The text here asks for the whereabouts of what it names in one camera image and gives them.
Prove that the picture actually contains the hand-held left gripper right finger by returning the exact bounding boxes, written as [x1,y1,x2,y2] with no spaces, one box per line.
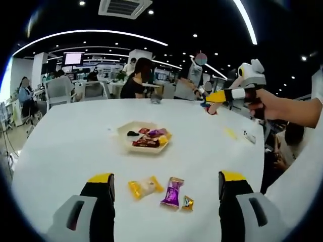
[218,170,286,242]

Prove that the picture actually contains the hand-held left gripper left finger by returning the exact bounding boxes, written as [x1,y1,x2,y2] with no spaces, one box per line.
[46,172,116,242]

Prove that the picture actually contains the small gold candy packet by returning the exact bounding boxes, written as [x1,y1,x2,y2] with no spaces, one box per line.
[180,195,195,212]

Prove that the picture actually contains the small yellow snack packet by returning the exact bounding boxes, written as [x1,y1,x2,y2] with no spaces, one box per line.
[127,175,165,202]

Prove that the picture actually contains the long purple snack packet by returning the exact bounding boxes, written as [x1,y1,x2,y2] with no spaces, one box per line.
[159,176,185,208]

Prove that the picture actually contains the beige hexagonal container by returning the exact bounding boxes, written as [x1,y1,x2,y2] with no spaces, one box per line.
[117,120,173,155]

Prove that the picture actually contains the pile of snack packets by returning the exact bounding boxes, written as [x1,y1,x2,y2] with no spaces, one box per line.
[126,127,173,149]

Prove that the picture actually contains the person's right hand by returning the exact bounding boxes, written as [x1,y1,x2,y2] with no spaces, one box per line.
[255,89,280,122]

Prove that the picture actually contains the small white device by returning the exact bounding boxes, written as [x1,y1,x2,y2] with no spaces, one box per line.
[241,129,256,145]

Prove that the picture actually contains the straight ceiling light strip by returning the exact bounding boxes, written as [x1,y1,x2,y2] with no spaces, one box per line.
[232,0,258,46]

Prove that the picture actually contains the round ceiling spotlights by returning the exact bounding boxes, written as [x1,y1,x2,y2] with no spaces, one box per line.
[55,1,307,81]

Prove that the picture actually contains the white office chair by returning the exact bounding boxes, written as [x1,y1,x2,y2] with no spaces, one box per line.
[82,80,109,101]
[46,78,73,105]

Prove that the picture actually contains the ceiling air conditioner vent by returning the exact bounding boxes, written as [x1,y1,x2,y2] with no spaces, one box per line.
[97,0,153,20]

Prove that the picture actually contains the curved ceiling light strip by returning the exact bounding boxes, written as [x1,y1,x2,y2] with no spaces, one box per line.
[13,29,169,55]

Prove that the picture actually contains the bright hanging monitor screen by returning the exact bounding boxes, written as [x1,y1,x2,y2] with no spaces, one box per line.
[64,52,84,66]

